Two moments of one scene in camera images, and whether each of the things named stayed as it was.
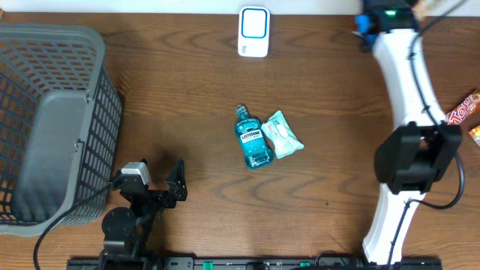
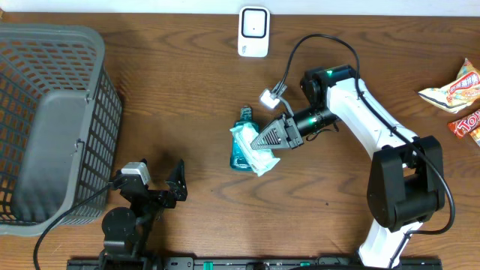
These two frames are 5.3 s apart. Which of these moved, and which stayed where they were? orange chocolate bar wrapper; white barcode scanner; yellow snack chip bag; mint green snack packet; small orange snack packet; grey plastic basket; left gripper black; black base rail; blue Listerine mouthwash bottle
Moved: mint green snack packet; yellow snack chip bag; orange chocolate bar wrapper; blue Listerine mouthwash bottle
Stayed: left gripper black; black base rail; white barcode scanner; small orange snack packet; grey plastic basket
